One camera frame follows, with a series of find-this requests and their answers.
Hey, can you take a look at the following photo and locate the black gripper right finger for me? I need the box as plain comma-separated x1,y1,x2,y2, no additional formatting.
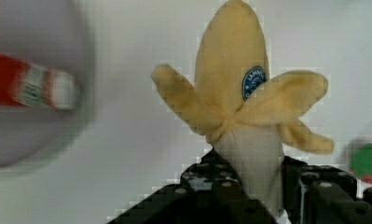
282,156,372,224

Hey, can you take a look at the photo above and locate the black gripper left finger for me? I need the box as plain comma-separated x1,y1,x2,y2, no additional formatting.
107,149,277,224

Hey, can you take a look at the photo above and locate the plush peeled banana toy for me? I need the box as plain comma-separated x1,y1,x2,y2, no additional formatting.
151,0,334,217

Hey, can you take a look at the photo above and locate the plush strawberry toy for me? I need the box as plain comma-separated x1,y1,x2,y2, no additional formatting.
351,143,372,184

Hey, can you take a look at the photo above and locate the grey round plate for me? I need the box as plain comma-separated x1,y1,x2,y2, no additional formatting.
0,0,95,168

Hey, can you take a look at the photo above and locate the red ketchup bottle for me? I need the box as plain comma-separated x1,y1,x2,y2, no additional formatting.
0,54,80,110

